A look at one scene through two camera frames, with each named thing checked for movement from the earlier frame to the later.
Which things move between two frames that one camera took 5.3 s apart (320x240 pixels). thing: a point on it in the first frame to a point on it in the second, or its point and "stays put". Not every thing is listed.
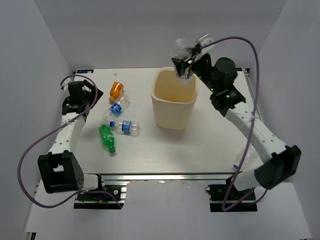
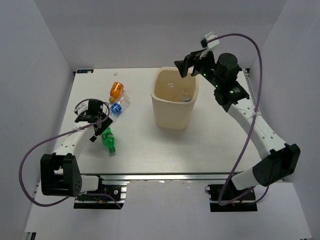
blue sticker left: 84,71 stays put
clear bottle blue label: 115,109 stays put
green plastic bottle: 108,137 stays put
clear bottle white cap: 181,51 to 185,95
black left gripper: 93,93 to 105,124
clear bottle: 252,160 to 172,91
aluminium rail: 203,178 stays put
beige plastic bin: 173,102 stays put
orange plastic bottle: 116,90 stays put
